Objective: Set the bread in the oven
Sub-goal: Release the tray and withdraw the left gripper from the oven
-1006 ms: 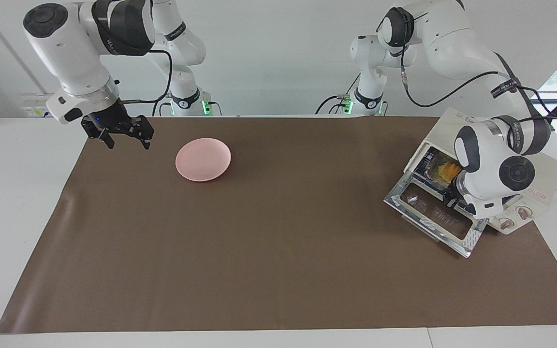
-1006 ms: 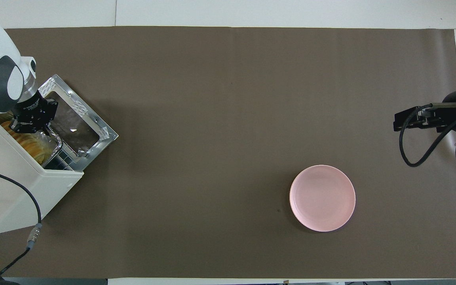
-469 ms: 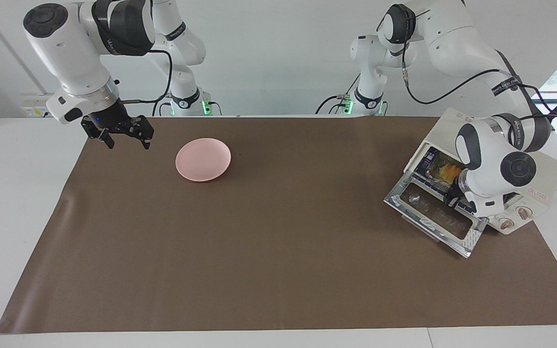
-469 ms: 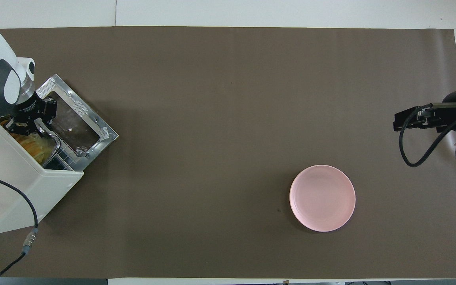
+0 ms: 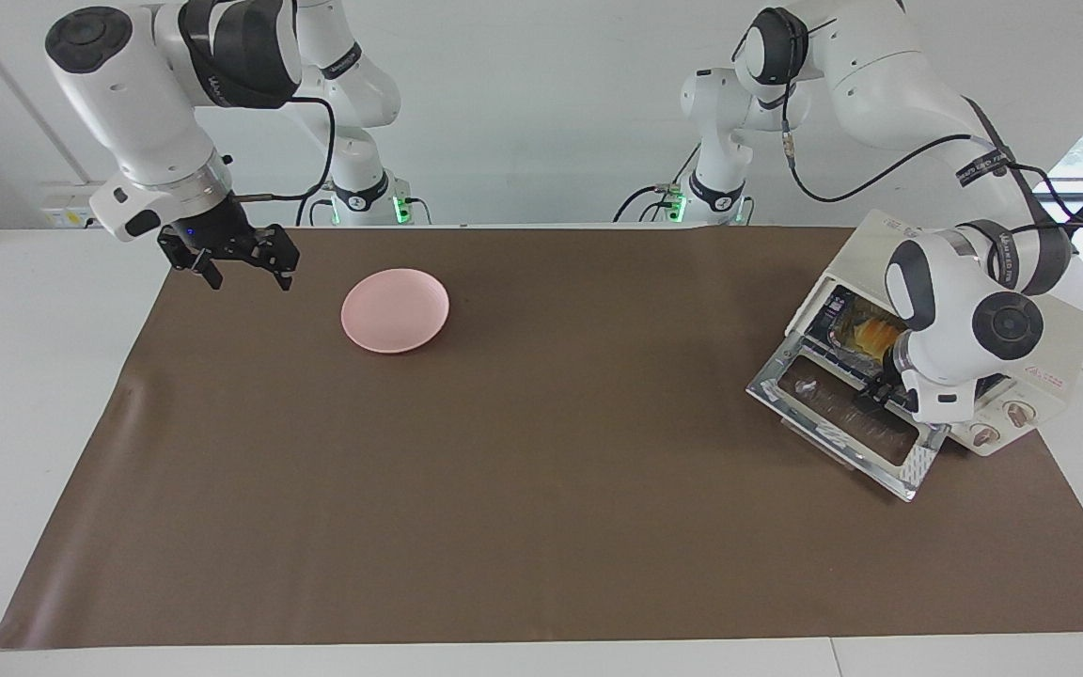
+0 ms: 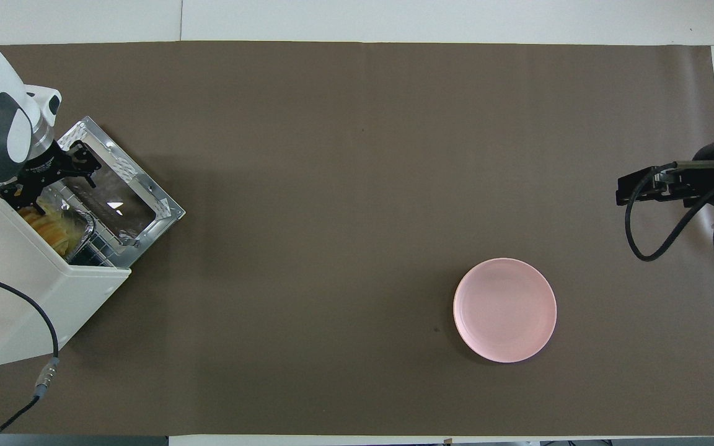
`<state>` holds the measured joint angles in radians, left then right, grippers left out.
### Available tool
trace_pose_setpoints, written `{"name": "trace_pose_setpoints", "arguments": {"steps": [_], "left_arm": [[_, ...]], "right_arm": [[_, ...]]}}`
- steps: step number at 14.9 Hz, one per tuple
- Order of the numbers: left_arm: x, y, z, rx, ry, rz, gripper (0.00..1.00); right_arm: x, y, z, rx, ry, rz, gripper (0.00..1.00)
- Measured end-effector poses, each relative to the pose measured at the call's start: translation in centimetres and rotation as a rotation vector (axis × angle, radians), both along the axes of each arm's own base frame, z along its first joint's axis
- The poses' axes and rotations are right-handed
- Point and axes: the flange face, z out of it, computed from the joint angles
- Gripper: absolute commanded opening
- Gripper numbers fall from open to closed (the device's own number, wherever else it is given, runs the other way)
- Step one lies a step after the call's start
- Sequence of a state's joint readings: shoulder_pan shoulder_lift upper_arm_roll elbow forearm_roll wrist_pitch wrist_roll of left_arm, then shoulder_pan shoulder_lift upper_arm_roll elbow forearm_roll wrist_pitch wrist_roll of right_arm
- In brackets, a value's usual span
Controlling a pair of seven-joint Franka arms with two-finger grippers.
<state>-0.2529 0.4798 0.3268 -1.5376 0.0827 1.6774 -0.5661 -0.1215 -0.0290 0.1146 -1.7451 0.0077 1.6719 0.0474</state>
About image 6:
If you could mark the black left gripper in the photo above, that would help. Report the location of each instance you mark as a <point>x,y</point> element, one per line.
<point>44,168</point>

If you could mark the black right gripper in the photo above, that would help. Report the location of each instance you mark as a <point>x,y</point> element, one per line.
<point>704,176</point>

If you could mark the yellow braided bread loaf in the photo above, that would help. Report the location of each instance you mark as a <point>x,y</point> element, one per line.
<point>47,232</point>

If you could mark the aluminium foil baking tray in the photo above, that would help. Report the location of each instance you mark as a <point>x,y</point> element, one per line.
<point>81,226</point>

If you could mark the glass oven door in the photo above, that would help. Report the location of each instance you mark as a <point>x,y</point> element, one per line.
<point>146,186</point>

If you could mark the cream toaster oven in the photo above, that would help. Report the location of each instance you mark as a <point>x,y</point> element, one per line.
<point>22,297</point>

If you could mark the pink round plate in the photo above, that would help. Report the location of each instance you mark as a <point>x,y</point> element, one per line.
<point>504,310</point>

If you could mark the brown table mat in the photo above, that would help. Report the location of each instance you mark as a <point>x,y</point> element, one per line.
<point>332,217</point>

